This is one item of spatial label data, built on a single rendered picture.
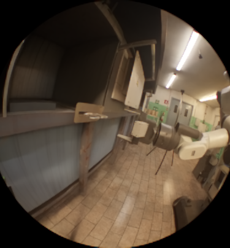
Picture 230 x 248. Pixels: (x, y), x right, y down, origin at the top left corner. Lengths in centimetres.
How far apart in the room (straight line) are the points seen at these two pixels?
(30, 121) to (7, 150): 16
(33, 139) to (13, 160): 13
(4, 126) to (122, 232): 99
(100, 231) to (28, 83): 135
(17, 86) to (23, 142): 58
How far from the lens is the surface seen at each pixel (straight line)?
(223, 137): 41
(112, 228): 95
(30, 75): 90
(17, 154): 40
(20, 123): 29
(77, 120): 35
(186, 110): 503
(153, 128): 29
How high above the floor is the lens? 92
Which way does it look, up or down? 12 degrees down
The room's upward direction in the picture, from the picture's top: 14 degrees clockwise
